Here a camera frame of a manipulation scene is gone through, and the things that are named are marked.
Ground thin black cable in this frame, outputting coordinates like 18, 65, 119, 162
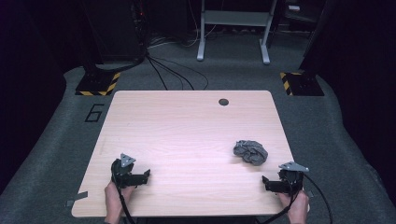
303, 173, 333, 224

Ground white desk frame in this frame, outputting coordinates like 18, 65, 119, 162
196, 0, 278, 65

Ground person's right hand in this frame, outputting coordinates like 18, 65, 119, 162
278, 189, 310, 218

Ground thick black right gripper cable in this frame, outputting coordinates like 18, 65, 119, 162
257, 192, 296, 224

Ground black stand base striped edge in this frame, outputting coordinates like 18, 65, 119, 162
75, 72, 121, 97
279, 72, 325, 97

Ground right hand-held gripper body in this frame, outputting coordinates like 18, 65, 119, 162
278, 161, 310, 196

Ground white floor cables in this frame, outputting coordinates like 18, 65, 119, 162
148, 24, 218, 49

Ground black equipment rack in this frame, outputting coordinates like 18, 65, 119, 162
83, 0, 148, 63

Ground person's left hand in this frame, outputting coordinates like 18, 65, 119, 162
104, 181, 135, 218

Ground black floor cable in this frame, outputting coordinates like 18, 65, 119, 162
152, 55, 209, 91
146, 55, 169, 91
148, 55, 195, 91

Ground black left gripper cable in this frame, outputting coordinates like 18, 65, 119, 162
115, 183, 137, 224

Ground grey towel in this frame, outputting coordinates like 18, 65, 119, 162
233, 139, 269, 166

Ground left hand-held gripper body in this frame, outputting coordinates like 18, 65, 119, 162
110, 152, 137, 189

